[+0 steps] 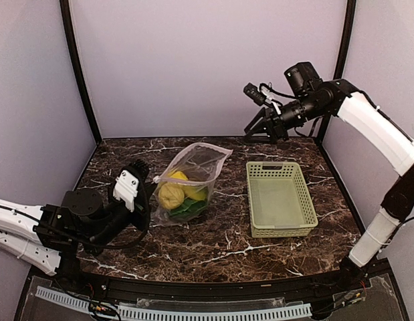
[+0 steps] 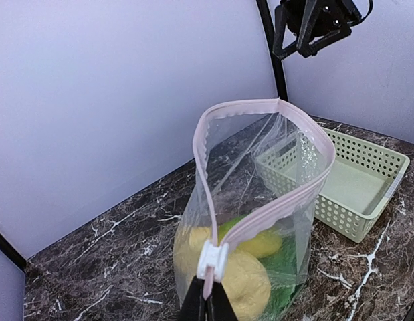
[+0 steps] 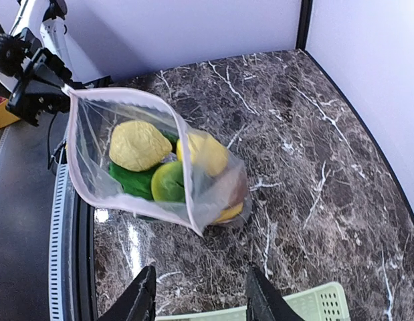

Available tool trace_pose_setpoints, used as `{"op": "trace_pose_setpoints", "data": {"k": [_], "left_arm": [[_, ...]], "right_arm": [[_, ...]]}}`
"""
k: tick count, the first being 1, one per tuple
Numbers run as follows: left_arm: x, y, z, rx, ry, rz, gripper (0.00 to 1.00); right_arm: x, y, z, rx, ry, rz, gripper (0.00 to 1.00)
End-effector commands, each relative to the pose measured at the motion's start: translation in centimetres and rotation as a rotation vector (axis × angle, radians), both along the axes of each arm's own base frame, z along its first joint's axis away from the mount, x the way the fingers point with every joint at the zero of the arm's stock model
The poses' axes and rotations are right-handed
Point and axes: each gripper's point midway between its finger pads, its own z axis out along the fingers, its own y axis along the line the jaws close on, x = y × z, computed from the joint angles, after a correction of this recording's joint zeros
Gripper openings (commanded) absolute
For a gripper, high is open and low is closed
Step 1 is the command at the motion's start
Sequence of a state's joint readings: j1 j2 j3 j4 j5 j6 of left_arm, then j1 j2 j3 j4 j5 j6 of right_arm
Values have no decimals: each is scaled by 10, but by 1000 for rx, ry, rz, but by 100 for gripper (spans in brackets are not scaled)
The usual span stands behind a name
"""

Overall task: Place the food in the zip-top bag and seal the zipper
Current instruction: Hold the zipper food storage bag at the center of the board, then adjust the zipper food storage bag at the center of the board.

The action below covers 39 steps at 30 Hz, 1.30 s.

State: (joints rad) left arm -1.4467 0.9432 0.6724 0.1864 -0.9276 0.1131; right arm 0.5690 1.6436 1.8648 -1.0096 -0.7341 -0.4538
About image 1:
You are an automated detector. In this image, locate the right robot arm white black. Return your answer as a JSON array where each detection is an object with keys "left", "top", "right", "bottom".
[{"left": 243, "top": 62, "right": 414, "bottom": 290}]

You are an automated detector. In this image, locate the left black frame post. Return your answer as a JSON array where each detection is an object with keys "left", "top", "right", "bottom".
[{"left": 59, "top": 0, "right": 102, "bottom": 145}]

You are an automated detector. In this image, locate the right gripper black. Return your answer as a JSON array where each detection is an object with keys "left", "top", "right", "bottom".
[{"left": 242, "top": 94, "right": 325, "bottom": 144}]

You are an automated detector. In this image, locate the yellow lemon toy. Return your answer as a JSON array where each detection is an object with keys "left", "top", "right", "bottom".
[{"left": 167, "top": 171, "right": 189, "bottom": 183}]

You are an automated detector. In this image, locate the clear dotted zip top bag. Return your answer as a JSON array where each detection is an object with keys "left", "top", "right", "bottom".
[{"left": 152, "top": 142, "right": 233, "bottom": 226}]

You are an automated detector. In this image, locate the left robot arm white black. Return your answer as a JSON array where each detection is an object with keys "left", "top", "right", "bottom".
[{"left": 0, "top": 179, "right": 155, "bottom": 292}]

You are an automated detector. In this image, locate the white slotted cable duct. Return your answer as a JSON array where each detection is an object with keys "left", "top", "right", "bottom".
[{"left": 35, "top": 286, "right": 312, "bottom": 321}]

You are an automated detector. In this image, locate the black frame post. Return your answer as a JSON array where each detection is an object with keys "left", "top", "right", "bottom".
[
  {"left": 315, "top": 0, "right": 356, "bottom": 146},
  {"left": 59, "top": 0, "right": 102, "bottom": 145}
]

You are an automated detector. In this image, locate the bok choy toy green white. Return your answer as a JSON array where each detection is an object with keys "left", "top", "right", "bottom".
[{"left": 169, "top": 198, "right": 207, "bottom": 219}]

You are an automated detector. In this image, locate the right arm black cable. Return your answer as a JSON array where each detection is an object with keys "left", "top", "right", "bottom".
[{"left": 356, "top": 90, "right": 414, "bottom": 235}]

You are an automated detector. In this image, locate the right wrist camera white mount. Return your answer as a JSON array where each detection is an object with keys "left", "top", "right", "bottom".
[{"left": 243, "top": 83, "right": 282, "bottom": 115}]

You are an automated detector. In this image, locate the beige wrinkled round food toy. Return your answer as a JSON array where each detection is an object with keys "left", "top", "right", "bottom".
[{"left": 159, "top": 183, "right": 185, "bottom": 210}]

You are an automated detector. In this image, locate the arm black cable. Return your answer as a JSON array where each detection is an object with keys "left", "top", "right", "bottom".
[
  {"left": 0, "top": 183, "right": 150, "bottom": 250},
  {"left": 356, "top": 90, "right": 414, "bottom": 235}
]

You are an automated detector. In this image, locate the black front rail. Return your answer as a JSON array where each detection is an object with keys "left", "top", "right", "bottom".
[{"left": 60, "top": 259, "right": 395, "bottom": 302}]

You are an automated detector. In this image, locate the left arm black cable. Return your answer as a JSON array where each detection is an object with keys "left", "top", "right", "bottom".
[{"left": 0, "top": 183, "right": 150, "bottom": 250}]

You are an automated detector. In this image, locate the right black frame post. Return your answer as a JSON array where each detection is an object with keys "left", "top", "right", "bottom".
[{"left": 315, "top": 0, "right": 356, "bottom": 146}]

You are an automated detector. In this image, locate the pale green plastic basket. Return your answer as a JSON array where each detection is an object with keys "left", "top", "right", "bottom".
[{"left": 246, "top": 161, "right": 318, "bottom": 238}]

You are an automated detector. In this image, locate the light green round food toy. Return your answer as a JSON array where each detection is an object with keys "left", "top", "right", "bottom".
[{"left": 184, "top": 186, "right": 208, "bottom": 201}]

